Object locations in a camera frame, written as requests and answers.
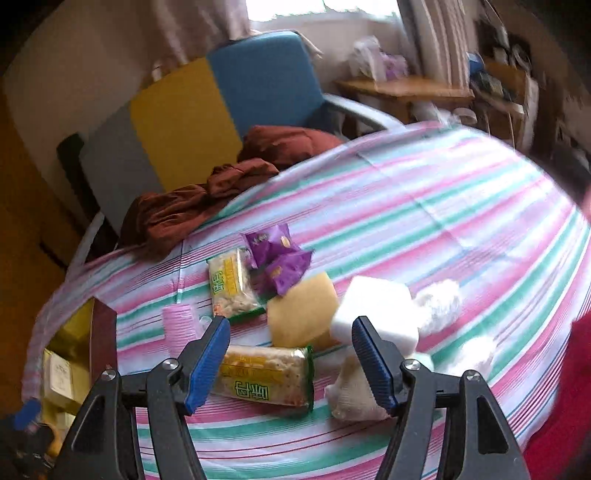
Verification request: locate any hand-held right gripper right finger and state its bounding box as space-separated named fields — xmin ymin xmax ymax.
xmin=352 ymin=316 xmax=532 ymax=480

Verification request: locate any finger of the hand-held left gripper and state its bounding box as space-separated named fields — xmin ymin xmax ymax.
xmin=11 ymin=399 xmax=43 ymax=431

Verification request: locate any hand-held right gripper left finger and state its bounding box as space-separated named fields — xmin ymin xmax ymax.
xmin=48 ymin=316 xmax=232 ymax=480

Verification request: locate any cream fluffy sock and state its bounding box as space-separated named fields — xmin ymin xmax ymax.
xmin=324 ymin=353 xmax=393 ymax=422

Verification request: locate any white sponge block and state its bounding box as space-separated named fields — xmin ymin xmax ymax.
xmin=330 ymin=275 xmax=421 ymax=356

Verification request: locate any yellow green cracker packet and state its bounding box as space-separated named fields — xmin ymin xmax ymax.
xmin=206 ymin=247 xmax=269 ymax=321
xmin=210 ymin=344 xmax=315 ymax=411

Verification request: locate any yellow sponge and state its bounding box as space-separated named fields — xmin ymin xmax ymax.
xmin=267 ymin=271 xmax=340 ymax=349

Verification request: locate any yellow storage box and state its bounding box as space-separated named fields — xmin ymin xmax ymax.
xmin=39 ymin=296 xmax=118 ymax=430

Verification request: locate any purple snack packet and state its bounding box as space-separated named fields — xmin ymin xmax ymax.
xmin=264 ymin=250 xmax=315 ymax=296
xmin=241 ymin=223 xmax=301 ymax=268

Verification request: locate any small white carton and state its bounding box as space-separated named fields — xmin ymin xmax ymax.
xmin=43 ymin=350 xmax=75 ymax=403

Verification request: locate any maroon cloth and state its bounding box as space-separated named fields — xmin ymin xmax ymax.
xmin=120 ymin=124 xmax=345 ymax=259

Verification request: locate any striped bedsheet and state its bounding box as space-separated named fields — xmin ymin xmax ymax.
xmin=23 ymin=121 xmax=591 ymax=480

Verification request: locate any red cloth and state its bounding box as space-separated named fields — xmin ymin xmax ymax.
xmin=524 ymin=194 xmax=591 ymax=480

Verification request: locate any grey yellow blue chair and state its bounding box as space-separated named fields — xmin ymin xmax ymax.
xmin=58 ymin=30 xmax=402 ymax=273

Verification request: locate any wooden desk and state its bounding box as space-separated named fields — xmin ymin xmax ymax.
xmin=335 ymin=76 xmax=476 ymax=121

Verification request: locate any purple white box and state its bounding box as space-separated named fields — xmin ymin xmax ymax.
xmin=381 ymin=53 xmax=410 ymax=80

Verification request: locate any wooden shelf rack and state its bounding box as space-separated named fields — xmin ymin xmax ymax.
xmin=471 ymin=9 xmax=541 ymax=148

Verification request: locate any striped curtain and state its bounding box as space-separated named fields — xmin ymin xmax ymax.
xmin=402 ymin=0 xmax=476 ymax=88

